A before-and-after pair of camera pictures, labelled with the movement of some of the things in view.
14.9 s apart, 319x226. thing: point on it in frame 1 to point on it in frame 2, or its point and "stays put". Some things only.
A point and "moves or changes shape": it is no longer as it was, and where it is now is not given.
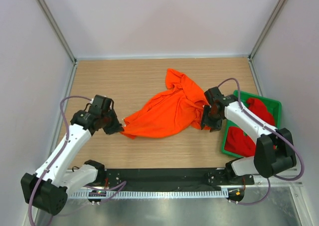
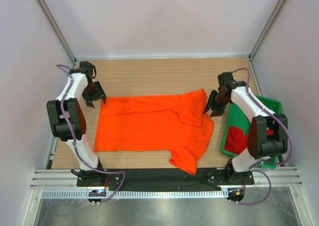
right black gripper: [216, 126] to [218, 111]
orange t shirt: [168, 113] moves or changes shape
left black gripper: [116, 127] to [99, 95]
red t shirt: [236, 141] stays put
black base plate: [163, 177] stays put
